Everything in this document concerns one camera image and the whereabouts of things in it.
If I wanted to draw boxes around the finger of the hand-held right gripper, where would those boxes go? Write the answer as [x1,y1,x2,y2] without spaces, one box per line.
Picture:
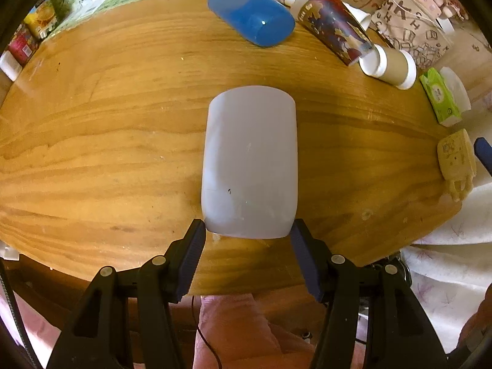
[474,137,492,179]

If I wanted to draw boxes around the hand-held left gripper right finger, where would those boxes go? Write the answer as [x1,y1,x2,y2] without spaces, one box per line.
[290,219,449,369]

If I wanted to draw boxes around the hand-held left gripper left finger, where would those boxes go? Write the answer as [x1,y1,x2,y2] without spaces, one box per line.
[46,219,207,369]

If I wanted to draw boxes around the white translucent plastic cup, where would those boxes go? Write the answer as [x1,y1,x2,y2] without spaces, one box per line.
[200,85,300,239]

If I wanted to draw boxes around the brown paper cup white rim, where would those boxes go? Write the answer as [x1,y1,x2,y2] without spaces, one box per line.
[359,44,418,90]

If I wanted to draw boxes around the dark printed paper cup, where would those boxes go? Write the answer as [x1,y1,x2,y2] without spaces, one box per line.
[290,0,375,67]

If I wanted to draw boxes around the blue plastic cup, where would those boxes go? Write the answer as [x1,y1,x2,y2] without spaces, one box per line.
[208,0,296,49]

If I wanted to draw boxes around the cream toy figure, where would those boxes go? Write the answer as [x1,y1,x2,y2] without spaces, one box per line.
[437,129,478,203]

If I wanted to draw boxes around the green tissue pack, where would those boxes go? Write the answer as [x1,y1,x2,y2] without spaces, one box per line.
[420,67,472,127]

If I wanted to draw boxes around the person's pink trouser leg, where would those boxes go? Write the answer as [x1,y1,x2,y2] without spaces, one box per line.
[194,293,321,369]

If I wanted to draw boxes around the white floral printed cloth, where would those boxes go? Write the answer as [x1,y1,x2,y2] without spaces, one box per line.
[400,182,492,354]

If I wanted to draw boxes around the letter printed fabric bag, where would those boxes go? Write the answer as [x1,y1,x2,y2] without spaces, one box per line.
[369,0,455,70]

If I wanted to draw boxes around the white plastic container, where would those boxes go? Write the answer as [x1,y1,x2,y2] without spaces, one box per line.
[0,51,23,81]

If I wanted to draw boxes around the pink snack box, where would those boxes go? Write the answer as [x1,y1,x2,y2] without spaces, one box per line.
[8,26,41,66]

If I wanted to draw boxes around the yellow snack box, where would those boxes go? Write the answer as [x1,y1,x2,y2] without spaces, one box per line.
[25,0,59,41]

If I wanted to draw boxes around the black cable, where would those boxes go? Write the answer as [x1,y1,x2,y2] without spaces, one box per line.
[191,296,222,369]

